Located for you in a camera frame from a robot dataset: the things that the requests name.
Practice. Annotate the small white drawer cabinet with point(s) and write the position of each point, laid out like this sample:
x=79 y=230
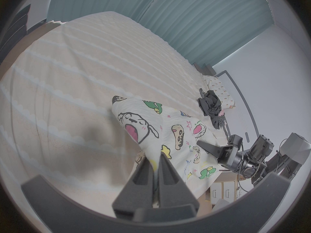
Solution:
x=216 y=190

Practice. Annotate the black garment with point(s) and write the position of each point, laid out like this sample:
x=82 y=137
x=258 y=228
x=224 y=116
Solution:
x=210 y=104

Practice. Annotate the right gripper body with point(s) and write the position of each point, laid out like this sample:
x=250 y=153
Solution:
x=234 y=160

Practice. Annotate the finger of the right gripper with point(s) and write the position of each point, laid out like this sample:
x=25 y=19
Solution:
x=216 y=150

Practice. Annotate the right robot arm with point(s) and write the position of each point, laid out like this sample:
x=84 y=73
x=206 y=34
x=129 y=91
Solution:
x=296 y=147

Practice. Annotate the bed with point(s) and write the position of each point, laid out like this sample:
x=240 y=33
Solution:
x=73 y=81

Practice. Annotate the dark grey garment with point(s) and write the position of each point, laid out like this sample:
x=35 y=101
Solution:
x=217 y=122

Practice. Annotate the dark grey chest of drawers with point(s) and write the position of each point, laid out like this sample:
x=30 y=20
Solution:
x=17 y=28

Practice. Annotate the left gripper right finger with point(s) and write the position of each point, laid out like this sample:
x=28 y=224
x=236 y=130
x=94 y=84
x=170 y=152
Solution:
x=175 y=193

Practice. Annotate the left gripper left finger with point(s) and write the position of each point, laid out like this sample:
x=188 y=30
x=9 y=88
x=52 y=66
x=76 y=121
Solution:
x=136 y=193

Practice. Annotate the pink garment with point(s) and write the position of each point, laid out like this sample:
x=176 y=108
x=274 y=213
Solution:
x=221 y=113

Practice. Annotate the grey bedside table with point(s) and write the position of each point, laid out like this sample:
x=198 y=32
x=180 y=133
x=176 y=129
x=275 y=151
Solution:
x=206 y=69

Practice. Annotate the white printed pillow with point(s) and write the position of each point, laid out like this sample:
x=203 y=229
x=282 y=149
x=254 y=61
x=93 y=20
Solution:
x=228 y=93

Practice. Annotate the white printed pyjama top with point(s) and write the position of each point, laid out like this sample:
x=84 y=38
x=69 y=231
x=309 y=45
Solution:
x=170 y=130

